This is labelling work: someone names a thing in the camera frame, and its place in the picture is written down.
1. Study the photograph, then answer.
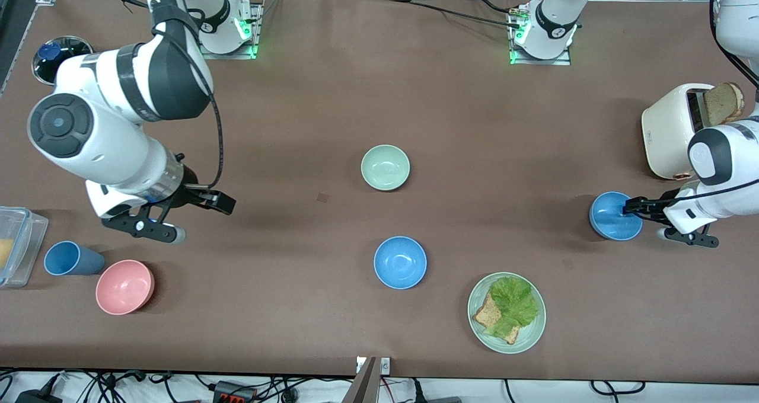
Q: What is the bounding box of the blue bowl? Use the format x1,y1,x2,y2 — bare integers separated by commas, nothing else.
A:
589,191,643,241
374,236,428,290

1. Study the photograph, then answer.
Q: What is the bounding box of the light green bowl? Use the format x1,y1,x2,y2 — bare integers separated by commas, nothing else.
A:
361,145,411,191

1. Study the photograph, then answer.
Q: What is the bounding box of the pink bowl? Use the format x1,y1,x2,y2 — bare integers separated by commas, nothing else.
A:
95,260,155,316

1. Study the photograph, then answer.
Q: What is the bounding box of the white toaster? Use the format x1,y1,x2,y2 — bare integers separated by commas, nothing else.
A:
642,83,721,181

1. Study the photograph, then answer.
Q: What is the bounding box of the blue cup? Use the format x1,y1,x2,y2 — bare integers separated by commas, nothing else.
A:
44,241,106,276

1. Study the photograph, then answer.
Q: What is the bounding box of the brown bread slice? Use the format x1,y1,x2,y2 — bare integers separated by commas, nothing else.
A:
703,82,746,125

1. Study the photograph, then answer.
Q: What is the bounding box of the clear plastic container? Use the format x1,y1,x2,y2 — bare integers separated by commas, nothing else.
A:
0,206,49,289

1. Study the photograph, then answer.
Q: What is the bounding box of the green lettuce leaf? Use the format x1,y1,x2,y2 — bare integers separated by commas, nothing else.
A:
483,276,540,338

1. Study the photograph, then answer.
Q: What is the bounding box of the light green plate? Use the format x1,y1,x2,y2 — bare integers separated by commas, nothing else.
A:
467,271,547,354

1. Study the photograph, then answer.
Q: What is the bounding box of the black pot with glass lid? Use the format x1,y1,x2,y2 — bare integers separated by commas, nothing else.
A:
31,36,94,87

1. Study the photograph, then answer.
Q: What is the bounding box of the brown toast slice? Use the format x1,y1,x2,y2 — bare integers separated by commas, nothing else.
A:
473,292,521,346

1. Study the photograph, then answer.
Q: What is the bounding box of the red black power connector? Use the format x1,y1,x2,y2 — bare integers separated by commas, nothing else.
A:
213,380,259,403

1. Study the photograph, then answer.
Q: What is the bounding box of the black power adapter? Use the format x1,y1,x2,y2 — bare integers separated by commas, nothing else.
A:
15,389,63,403

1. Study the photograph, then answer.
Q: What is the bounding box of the grey metal bar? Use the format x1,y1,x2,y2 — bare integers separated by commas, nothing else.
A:
340,357,380,403

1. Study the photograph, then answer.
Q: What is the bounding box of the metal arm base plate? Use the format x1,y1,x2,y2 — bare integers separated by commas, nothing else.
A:
199,3,259,60
509,6,572,66

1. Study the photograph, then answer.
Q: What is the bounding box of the black cable loop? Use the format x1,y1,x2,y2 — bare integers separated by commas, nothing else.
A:
590,380,647,396

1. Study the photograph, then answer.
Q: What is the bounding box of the small metal bracket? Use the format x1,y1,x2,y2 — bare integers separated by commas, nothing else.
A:
356,356,391,374

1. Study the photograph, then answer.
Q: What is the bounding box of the black table cable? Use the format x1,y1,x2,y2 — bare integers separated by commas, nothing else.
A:
385,0,525,30

